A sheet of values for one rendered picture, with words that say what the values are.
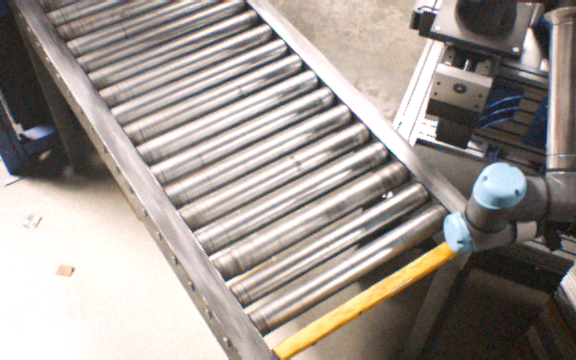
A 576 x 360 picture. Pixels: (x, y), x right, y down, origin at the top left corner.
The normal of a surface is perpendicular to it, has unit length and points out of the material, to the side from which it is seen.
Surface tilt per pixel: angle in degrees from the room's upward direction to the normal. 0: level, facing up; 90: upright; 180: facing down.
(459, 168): 0
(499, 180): 0
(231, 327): 0
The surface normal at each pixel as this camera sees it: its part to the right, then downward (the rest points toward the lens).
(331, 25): 0.03, -0.60
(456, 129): -0.37, 0.74
